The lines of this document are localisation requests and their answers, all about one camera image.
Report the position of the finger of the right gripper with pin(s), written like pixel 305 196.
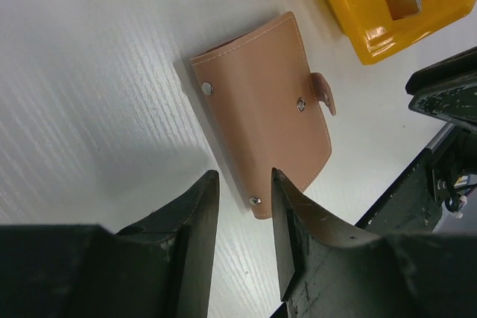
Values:
pixel 446 90

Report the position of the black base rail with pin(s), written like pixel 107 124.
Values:
pixel 438 181

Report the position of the tan leather card holder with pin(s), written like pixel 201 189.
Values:
pixel 268 106

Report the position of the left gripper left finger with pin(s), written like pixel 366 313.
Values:
pixel 159 266

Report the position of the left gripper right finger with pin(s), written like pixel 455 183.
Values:
pixel 330 268

